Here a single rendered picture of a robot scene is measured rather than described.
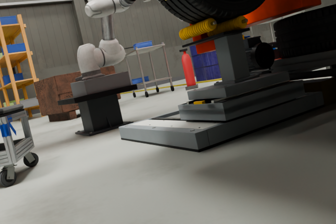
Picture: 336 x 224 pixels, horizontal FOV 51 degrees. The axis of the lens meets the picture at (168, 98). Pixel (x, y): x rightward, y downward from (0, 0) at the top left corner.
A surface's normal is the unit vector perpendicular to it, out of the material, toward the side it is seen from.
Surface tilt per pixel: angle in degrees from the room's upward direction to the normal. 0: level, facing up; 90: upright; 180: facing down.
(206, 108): 90
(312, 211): 0
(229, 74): 90
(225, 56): 90
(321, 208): 0
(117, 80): 90
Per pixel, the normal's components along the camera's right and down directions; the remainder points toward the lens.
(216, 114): -0.85, 0.22
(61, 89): 0.65, -0.08
